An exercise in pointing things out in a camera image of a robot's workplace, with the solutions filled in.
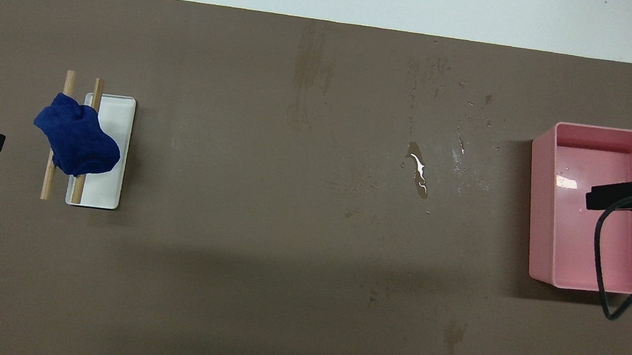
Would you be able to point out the wooden rod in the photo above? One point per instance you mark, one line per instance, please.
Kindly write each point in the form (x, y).
(78, 189)
(47, 182)

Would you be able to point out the water puddle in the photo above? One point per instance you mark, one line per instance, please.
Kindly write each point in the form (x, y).
(420, 174)

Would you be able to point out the brown table mat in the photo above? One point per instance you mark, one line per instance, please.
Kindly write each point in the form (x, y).
(286, 228)

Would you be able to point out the white towel rack base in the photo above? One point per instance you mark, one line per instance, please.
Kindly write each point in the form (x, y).
(114, 148)

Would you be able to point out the pink plastic bin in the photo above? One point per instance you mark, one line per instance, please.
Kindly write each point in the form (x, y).
(607, 234)

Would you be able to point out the blue towel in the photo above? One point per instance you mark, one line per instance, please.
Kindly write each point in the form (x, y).
(79, 141)

